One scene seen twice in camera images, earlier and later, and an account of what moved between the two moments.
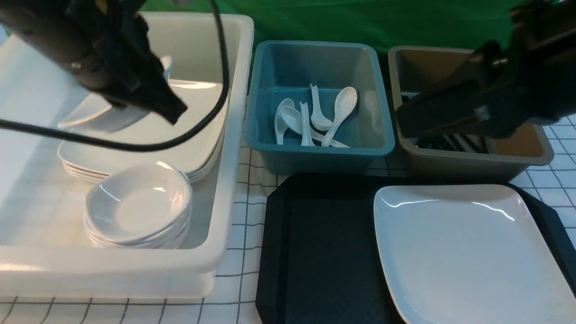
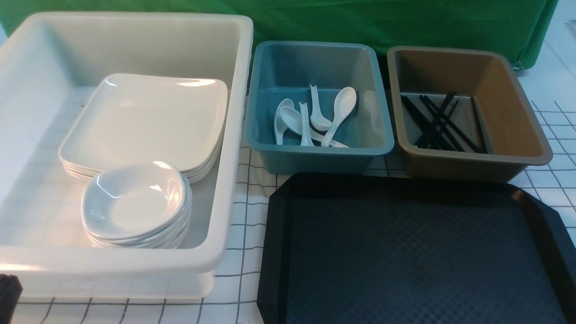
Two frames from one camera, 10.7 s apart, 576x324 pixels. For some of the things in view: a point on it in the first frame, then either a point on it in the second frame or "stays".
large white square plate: x=470 y=254 -> x=134 y=118
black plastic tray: x=321 y=260 stays
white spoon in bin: x=345 y=103 stays
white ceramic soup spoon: x=293 y=119 stays
